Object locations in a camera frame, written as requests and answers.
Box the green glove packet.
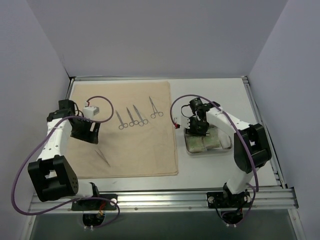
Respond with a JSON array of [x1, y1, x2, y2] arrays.
[[202, 131, 221, 150], [185, 135, 205, 153]]

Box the steel tweezers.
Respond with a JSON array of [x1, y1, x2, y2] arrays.
[[95, 148, 111, 167]]

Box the white gauze pad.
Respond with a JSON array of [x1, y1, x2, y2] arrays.
[[217, 128, 232, 149]]

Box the steel hemostat forceps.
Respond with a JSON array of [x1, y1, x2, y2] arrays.
[[149, 97, 164, 119]]

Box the long steel scissors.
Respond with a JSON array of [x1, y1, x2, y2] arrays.
[[133, 104, 149, 127]]

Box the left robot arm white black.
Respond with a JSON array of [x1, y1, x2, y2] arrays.
[[27, 99, 101, 210]]

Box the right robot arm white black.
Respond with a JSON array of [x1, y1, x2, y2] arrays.
[[186, 97, 272, 207]]

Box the stainless steel tray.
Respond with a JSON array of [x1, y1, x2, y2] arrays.
[[183, 125, 232, 156]]

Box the small steel scissors left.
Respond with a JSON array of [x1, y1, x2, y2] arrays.
[[115, 110, 129, 130]]

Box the small steel scissors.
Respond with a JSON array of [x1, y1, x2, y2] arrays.
[[126, 107, 139, 127], [115, 110, 129, 130]]

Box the small steel scissors middle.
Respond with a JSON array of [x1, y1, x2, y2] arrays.
[[126, 107, 139, 127]]

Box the beige cloth mat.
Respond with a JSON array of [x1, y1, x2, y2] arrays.
[[66, 81, 178, 178]]

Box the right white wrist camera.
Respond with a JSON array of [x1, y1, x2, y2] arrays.
[[173, 115, 191, 129]]

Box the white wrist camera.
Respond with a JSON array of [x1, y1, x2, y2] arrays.
[[173, 115, 191, 129], [82, 101, 100, 120]]

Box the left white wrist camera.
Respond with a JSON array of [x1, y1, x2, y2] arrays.
[[82, 101, 100, 120]]

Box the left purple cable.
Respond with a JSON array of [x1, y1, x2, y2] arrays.
[[11, 95, 121, 229]]

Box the purple cable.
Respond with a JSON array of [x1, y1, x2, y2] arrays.
[[11, 95, 121, 229], [170, 94, 260, 225]]

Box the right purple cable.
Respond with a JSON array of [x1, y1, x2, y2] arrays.
[[170, 94, 260, 225]]

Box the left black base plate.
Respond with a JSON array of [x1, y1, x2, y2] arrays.
[[71, 193, 118, 211]]

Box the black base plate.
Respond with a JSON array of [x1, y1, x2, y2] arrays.
[[206, 190, 252, 209], [71, 193, 118, 211]]

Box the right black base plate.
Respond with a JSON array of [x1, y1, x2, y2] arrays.
[[206, 190, 252, 209]]

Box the aluminium right side rail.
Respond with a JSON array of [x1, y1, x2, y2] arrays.
[[240, 75, 288, 189]]

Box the aluminium rail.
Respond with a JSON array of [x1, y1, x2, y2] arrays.
[[27, 187, 300, 213], [240, 75, 288, 189]]

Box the aluminium front rail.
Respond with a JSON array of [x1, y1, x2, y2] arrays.
[[27, 187, 300, 213]]

